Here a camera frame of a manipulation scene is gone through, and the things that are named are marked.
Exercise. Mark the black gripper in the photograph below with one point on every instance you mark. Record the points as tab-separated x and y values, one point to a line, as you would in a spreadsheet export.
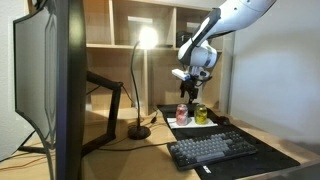
190	84

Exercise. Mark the black monitor stand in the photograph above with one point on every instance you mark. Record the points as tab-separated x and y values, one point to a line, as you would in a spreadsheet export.
115	110

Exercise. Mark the black gooseneck desk lamp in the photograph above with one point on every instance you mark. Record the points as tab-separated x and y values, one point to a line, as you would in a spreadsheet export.
139	132

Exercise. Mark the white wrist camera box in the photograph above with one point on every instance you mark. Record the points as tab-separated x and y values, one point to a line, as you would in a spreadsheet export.
180	74

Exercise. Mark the wooden shelf unit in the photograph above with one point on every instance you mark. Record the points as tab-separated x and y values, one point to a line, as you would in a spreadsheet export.
100	33

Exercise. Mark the black curved monitor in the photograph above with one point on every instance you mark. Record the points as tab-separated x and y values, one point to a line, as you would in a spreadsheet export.
66	83

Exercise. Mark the pink soda can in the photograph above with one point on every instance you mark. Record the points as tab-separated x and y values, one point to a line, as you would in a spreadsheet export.
182	115

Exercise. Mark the black box on shelf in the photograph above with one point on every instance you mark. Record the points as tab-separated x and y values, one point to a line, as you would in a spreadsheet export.
183	38

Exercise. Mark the black desk mat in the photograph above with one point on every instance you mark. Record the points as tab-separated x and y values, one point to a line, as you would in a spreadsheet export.
266	163

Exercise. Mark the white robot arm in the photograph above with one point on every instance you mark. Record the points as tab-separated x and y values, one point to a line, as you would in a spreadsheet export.
233	16

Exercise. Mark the grey black keyboard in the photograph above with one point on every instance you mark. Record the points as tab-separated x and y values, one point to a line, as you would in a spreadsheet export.
210	150

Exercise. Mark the white tray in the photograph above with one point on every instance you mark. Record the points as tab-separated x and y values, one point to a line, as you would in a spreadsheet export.
193	126

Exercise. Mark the black computer mouse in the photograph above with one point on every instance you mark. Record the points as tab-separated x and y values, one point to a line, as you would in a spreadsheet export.
224	120

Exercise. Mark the yellow soda can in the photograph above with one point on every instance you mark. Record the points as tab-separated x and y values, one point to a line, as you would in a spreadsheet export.
201	115

